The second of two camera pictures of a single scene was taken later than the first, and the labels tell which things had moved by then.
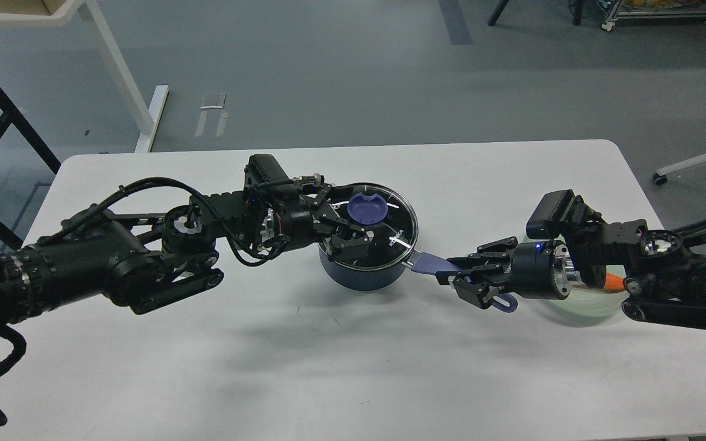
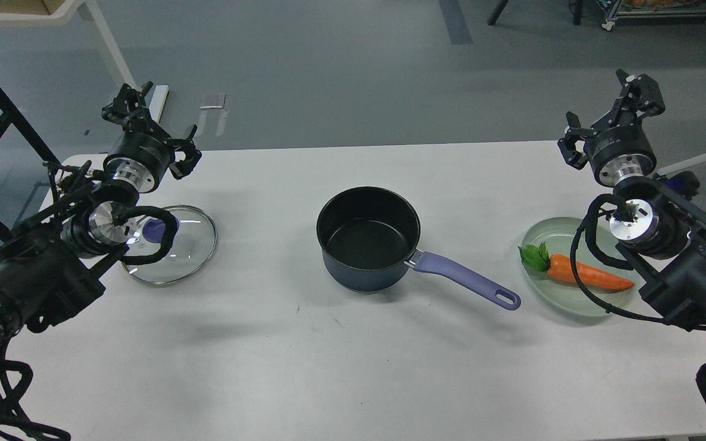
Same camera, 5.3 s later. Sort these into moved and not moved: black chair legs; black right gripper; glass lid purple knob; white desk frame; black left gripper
Moved: black right gripper; glass lid purple knob; black left gripper
Not moved: black chair legs; white desk frame
